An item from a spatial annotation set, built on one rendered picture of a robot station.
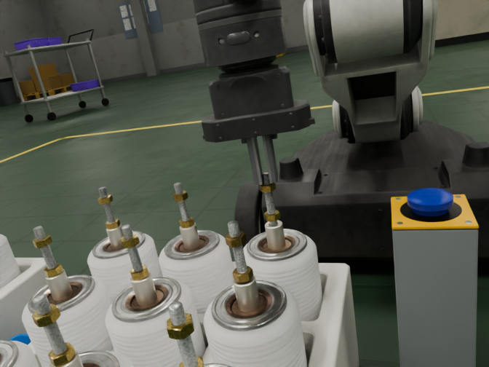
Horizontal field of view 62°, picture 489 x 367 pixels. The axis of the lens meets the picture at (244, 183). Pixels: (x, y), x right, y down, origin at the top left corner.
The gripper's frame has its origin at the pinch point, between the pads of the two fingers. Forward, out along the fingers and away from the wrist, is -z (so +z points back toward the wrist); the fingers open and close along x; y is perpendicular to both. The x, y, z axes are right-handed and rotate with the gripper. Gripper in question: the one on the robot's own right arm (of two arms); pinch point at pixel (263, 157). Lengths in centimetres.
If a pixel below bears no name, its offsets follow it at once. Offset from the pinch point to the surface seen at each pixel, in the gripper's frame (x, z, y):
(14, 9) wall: -734, 202, 1122
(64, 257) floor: -67, -37, 52
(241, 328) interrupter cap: -2.9, -11.2, -15.3
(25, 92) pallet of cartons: -695, -17, 989
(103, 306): -20.9, -13.5, -6.8
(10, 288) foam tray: -45.7, -18.6, 7.9
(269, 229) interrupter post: -0.5, -8.7, -1.0
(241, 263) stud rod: -2.4, -6.5, -12.0
